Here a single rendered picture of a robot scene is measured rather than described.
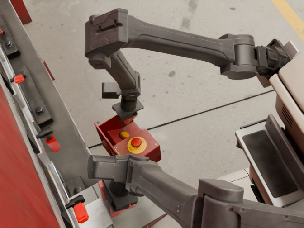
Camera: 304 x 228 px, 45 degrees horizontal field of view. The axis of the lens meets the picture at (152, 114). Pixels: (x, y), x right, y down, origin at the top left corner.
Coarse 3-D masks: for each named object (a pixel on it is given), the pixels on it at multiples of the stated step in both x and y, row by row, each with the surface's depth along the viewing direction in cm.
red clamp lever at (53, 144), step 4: (48, 128) 88; (40, 132) 88; (44, 132) 88; (48, 132) 88; (52, 132) 89; (36, 136) 88; (40, 136) 88; (44, 136) 88; (48, 136) 89; (52, 136) 91; (48, 140) 91; (52, 140) 91; (56, 140) 93; (48, 144) 92; (52, 144) 92; (56, 144) 93; (52, 148) 93; (56, 148) 94
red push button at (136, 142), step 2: (134, 138) 136; (136, 138) 136; (138, 138) 136; (132, 140) 136; (134, 140) 135; (136, 140) 135; (138, 140) 135; (140, 140) 135; (132, 142) 135; (134, 142) 135; (136, 142) 135; (138, 142) 135; (140, 142) 135; (132, 144) 135; (134, 144) 134; (136, 144) 134; (138, 144) 134; (140, 144) 135; (134, 146) 134; (136, 146) 134; (138, 146) 135
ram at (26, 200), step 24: (0, 96) 68; (0, 120) 55; (0, 144) 46; (24, 144) 67; (0, 168) 40; (24, 168) 54; (0, 192) 35; (24, 192) 46; (0, 216) 31; (24, 216) 40; (48, 216) 54
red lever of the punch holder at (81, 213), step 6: (78, 198) 76; (84, 198) 78; (66, 204) 76; (72, 204) 76; (78, 204) 73; (84, 204) 74; (78, 210) 71; (84, 210) 71; (78, 216) 69; (84, 216) 69; (78, 222) 69; (84, 222) 69
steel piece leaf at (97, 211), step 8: (96, 200) 103; (88, 208) 102; (96, 208) 102; (104, 208) 102; (96, 216) 101; (104, 216) 101; (80, 224) 100; (88, 224) 100; (96, 224) 99; (104, 224) 99
